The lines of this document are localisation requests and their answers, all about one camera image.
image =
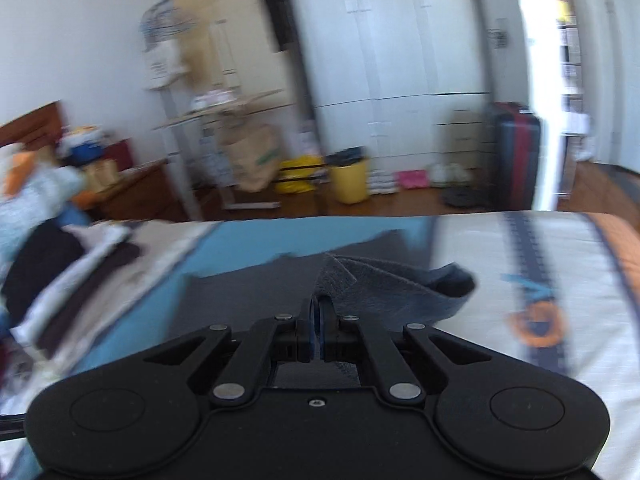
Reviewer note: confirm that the brown paper bag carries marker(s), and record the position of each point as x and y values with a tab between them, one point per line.
254	153

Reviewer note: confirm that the grey t-shirt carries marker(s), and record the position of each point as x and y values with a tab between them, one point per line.
382	277

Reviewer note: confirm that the folded white garment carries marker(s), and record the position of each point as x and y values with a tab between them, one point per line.
99	241

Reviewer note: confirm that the folded dark brown garment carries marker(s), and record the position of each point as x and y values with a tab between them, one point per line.
52	335

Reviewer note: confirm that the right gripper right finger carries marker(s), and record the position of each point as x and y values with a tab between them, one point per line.
363	341

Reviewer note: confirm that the folded black garment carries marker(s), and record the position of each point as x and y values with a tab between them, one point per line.
47	252

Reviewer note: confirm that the white wardrobe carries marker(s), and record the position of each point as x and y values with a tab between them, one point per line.
403	79

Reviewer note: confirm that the pink box on floor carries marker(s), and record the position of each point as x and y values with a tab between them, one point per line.
412	179

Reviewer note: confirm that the metal shelf rack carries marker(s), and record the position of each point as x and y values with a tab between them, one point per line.
209	62

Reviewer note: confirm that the wooden nightstand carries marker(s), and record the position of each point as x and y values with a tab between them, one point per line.
144	194

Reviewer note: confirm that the yellow waste bin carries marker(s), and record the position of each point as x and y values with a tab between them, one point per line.
348	173

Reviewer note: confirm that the patterned bed sheet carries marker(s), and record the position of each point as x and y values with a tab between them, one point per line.
473	346

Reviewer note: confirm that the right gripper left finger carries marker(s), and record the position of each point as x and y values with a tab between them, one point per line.
275	353

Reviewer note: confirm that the yellow bag on floor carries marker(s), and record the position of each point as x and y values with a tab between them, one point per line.
300	175

